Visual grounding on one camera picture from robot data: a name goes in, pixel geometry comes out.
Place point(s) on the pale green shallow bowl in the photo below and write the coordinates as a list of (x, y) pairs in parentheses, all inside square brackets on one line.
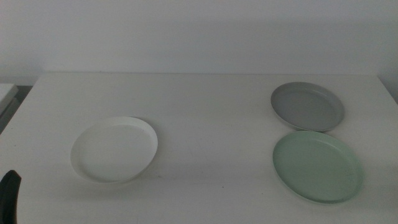
[(317, 168)]

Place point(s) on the white shallow bowl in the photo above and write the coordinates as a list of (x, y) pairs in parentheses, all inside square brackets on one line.
[(113, 151)]

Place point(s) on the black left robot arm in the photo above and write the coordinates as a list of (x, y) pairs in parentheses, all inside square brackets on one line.
[(8, 199)]

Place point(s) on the grey shallow bowl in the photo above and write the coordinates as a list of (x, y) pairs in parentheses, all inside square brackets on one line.
[(306, 107)]

